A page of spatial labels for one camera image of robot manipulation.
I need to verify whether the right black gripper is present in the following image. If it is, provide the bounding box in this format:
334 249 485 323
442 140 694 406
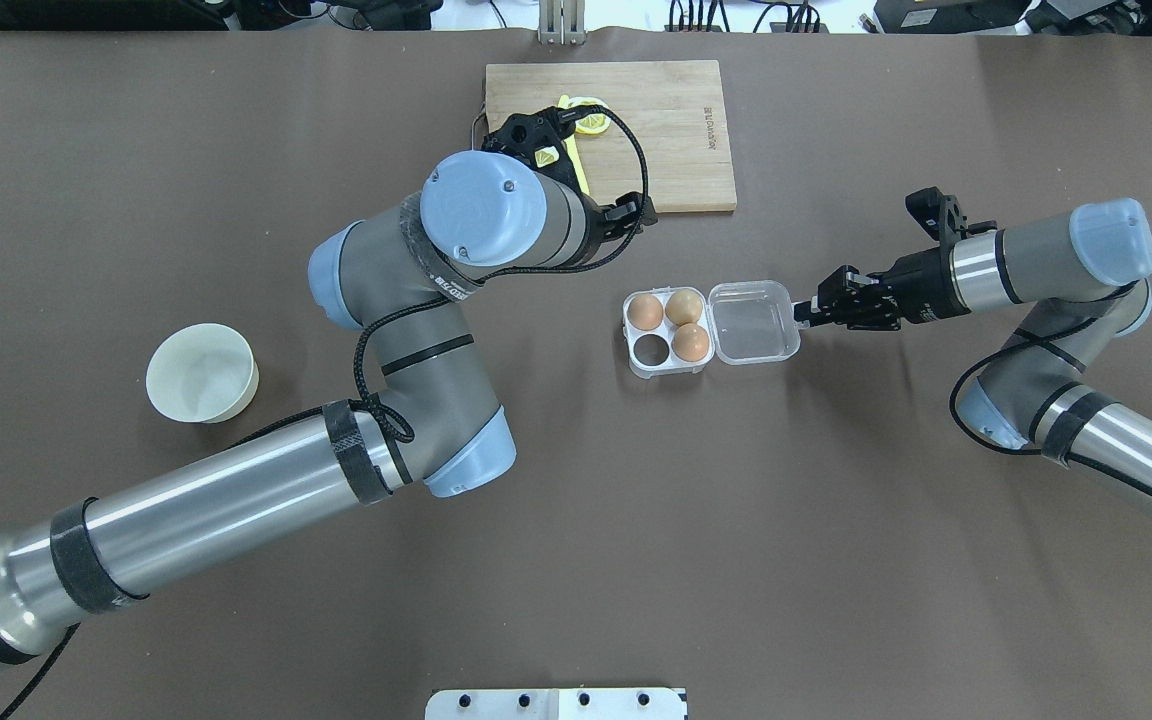
794 249 970 331

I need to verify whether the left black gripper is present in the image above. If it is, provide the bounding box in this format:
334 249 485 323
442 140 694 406
596 194 658 241

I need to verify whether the clear plastic egg box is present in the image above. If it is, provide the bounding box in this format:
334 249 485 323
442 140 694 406
621 281 801 379

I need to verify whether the brown egg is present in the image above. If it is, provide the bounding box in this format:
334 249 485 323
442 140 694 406
626 293 666 332
664 287 705 327
670 323 710 363

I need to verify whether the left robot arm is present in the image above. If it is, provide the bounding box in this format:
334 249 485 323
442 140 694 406
0 150 655 670

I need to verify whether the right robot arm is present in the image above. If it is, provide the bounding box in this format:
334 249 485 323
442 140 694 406
794 187 1152 516

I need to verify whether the lemon slice on knife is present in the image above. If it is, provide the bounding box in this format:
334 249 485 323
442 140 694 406
568 96 612 135

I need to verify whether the wooden cutting board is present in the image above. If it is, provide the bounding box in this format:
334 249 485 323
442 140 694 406
485 59 738 214

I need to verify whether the yellow plastic knife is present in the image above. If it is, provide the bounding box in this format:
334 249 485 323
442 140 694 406
558 94 590 195

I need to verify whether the white bowl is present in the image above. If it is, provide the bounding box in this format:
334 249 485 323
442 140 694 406
143 323 260 424

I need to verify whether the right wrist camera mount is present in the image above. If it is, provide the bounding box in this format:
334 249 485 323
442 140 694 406
904 185 998 247

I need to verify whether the aluminium frame post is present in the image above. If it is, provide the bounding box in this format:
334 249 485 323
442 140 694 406
538 0 588 46

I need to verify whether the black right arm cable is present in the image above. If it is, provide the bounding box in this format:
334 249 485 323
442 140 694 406
948 250 1152 506

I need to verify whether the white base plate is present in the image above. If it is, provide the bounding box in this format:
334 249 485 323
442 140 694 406
424 687 690 719

